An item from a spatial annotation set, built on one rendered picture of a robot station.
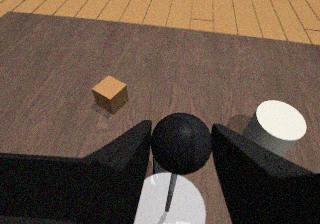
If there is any dark brown cube with tan top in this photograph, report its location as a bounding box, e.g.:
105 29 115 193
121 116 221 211
92 75 128 115

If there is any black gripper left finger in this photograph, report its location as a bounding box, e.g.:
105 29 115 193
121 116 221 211
0 120 152 224

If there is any grey cylinder with white top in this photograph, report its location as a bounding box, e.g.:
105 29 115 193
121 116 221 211
241 100 306 157

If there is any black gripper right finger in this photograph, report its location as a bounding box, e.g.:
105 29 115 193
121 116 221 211
211 124 320 224

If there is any coffee press with black knob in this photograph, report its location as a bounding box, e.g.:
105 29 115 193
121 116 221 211
133 113 213 224

